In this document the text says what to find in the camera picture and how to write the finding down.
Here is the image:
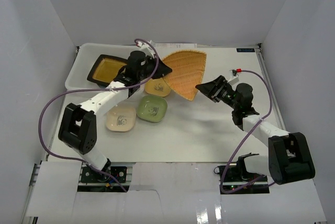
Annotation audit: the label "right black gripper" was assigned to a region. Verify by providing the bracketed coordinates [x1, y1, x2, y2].
[196, 75, 240, 110]

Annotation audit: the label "yellow square panda dish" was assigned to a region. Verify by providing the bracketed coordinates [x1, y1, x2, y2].
[144, 78, 171, 97]

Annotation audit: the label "orange woven fan basket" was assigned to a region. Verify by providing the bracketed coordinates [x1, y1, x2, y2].
[162, 50, 207, 101]

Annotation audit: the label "black square amber plate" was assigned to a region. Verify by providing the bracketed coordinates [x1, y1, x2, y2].
[87, 54, 127, 87]

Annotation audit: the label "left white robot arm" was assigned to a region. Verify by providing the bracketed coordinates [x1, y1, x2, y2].
[58, 51, 172, 182]

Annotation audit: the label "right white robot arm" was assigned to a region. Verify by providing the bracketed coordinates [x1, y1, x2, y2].
[196, 75, 316, 185]

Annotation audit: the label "white plastic bin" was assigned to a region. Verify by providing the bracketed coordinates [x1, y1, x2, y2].
[65, 43, 140, 91]

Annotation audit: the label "papers at table back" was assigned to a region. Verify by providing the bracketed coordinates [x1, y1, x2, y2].
[154, 43, 197, 49]

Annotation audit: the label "green square panda dish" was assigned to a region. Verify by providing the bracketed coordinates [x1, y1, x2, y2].
[137, 95, 168, 123]

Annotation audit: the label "blue label sticker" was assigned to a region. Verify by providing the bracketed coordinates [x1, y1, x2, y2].
[236, 48, 255, 53]

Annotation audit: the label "cream square panda dish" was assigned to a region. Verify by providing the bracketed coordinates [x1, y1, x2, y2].
[105, 105, 137, 132]

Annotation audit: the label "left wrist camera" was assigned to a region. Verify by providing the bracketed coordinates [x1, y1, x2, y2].
[137, 41, 155, 58]

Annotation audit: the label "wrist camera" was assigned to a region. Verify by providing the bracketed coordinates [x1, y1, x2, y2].
[137, 41, 155, 58]
[228, 69, 242, 85]

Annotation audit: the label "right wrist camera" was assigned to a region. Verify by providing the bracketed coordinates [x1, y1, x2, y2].
[228, 69, 242, 85]

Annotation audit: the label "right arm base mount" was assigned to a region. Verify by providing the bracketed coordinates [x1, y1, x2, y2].
[224, 165, 267, 183]

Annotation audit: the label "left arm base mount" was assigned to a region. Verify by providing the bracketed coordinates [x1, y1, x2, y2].
[79, 166, 127, 184]

